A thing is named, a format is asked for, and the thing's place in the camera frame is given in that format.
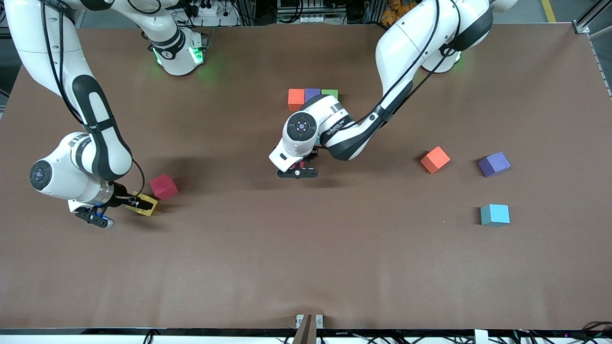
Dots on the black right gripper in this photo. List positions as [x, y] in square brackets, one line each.
[121, 196]

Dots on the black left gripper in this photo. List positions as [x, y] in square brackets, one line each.
[313, 154]

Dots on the yellow foam block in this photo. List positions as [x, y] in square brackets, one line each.
[149, 211]

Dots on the orange foam block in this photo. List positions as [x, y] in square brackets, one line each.
[435, 159]
[295, 98]

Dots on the purple foam block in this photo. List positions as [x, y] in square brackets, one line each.
[494, 164]
[311, 93]

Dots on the green foam block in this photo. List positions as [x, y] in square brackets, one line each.
[330, 93]

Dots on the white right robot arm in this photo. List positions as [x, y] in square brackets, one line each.
[62, 177]

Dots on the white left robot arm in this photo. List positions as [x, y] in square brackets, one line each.
[406, 43]

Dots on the white power strip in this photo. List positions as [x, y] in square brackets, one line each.
[215, 12]
[315, 19]

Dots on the bag of orange items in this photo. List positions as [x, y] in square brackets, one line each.
[394, 12]

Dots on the light blue foam block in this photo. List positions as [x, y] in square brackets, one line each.
[495, 214]

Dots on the small white box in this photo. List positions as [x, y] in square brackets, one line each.
[481, 337]

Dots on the small metal bracket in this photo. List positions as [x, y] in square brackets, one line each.
[319, 321]

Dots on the brown post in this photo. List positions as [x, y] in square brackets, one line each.
[306, 332]

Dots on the aluminium frame post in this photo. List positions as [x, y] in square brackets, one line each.
[581, 27]

